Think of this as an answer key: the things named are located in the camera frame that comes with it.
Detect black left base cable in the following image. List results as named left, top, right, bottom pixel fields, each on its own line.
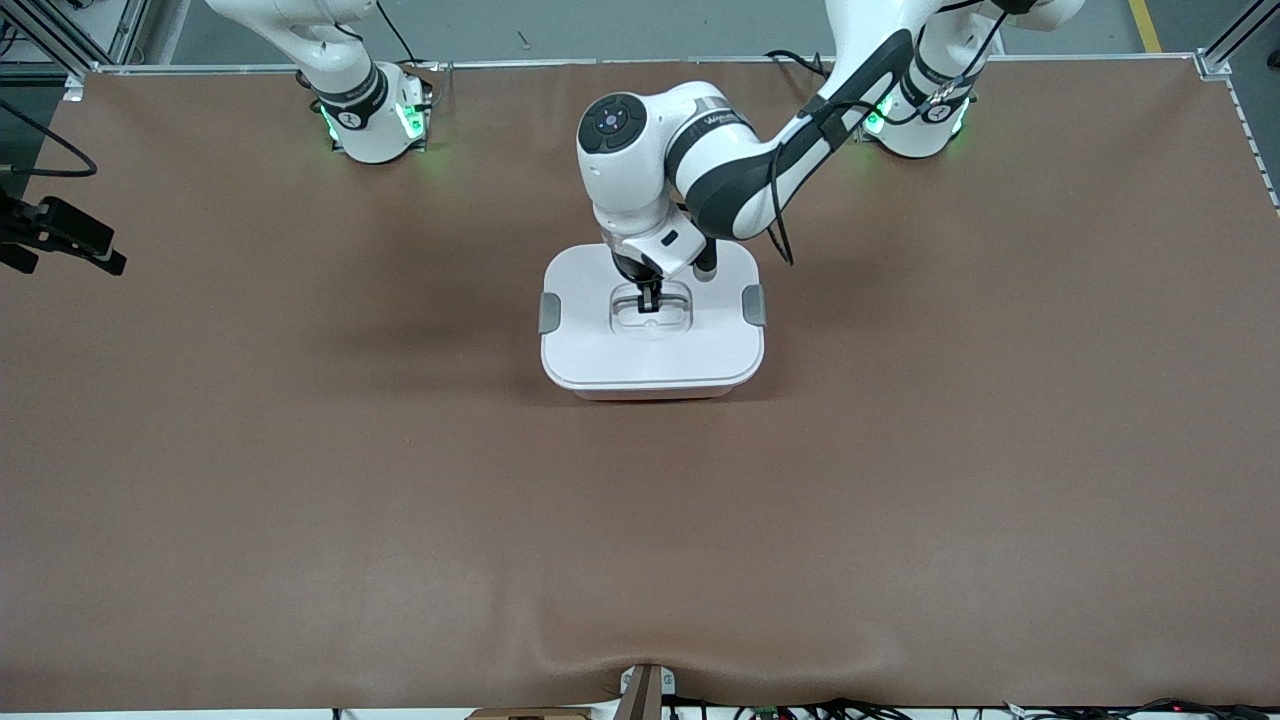
left=765, top=48, right=836, bottom=81

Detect black right base cable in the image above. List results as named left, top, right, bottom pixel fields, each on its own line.
left=375, top=0, right=427, bottom=67

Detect black base cable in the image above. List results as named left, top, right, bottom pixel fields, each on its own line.
left=375, top=0, right=427, bottom=67
left=765, top=48, right=836, bottom=81

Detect aluminium frame post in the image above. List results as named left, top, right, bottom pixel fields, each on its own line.
left=0, top=0, right=153, bottom=81
left=1195, top=0, right=1280, bottom=81

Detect brown table cover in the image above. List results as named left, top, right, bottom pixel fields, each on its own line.
left=0, top=58, right=1280, bottom=713

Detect white box lid grey latches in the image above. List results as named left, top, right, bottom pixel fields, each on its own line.
left=538, top=242, right=766, bottom=393

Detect pink plastic storage box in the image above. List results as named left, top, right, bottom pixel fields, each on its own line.
left=572, top=384, right=739, bottom=403

